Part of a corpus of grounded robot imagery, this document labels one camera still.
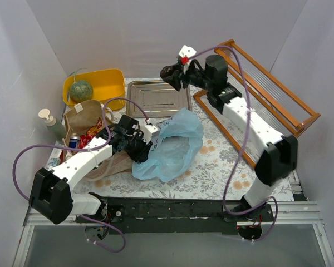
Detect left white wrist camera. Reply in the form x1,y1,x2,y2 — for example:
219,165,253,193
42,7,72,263
140,119,160,144

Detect blue drink can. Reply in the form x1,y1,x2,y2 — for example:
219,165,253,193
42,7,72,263
68,135,80,149

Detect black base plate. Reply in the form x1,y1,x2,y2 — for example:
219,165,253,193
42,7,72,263
76,197,274,235

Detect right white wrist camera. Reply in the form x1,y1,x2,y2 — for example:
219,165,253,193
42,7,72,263
178,45,197,66

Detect light blue plastic bag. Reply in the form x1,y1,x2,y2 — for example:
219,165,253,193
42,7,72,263
132,108,204,182

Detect floral table mat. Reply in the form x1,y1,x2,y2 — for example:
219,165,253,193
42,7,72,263
74,86,294,201

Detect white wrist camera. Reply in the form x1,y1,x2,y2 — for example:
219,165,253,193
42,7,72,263
140,119,160,144
178,45,197,66

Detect red snack packet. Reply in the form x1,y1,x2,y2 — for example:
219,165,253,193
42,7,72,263
79,118,102,149

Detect orange wooden rack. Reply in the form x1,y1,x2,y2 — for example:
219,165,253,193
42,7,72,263
193,39,321,170

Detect brown burlap tote bag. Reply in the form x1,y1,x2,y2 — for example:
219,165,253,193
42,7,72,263
62,100,133,182

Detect green melon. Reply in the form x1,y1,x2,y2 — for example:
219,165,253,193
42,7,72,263
69,68,94,103

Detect silver metal tray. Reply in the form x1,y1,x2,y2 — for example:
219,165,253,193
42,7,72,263
126,80,192,118

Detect green pump bottle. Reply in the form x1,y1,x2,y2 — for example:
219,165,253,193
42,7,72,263
38,108,66,142

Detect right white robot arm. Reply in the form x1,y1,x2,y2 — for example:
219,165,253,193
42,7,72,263
160,55,298,221

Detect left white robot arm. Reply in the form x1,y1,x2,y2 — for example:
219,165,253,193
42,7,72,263
29,115,159,225

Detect yellow plastic basket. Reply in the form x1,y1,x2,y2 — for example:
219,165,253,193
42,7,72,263
62,68,126,107

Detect aluminium frame rail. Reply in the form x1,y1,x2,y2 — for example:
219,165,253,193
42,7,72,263
23,201,324,226

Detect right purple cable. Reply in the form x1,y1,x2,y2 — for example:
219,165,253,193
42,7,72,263
191,46,278,242

